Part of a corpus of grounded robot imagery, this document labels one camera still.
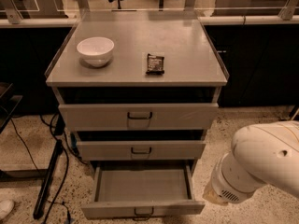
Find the grey bottom drawer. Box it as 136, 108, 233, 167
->
81, 161, 205, 219

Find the grey drawer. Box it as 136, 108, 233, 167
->
74, 130, 206, 161
81, 161, 205, 219
51, 86, 222, 132

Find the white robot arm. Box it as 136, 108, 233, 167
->
203, 120, 299, 205

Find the grey top drawer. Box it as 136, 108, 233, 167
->
51, 86, 222, 132

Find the grey drawer cabinet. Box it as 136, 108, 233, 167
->
44, 9, 230, 175

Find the grey middle drawer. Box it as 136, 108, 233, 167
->
74, 130, 206, 161

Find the wheeled cart leg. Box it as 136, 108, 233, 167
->
289, 105, 299, 120

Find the dark snack packet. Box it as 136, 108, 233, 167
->
146, 54, 164, 75

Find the black power strip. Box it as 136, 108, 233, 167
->
33, 140, 63, 219

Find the white ceramic bowl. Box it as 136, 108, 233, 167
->
77, 36, 115, 67

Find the white shoe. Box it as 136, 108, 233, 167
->
0, 200, 15, 220

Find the dark side table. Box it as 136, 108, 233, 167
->
0, 82, 22, 133

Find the black floor cable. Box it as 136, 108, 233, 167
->
0, 105, 89, 224

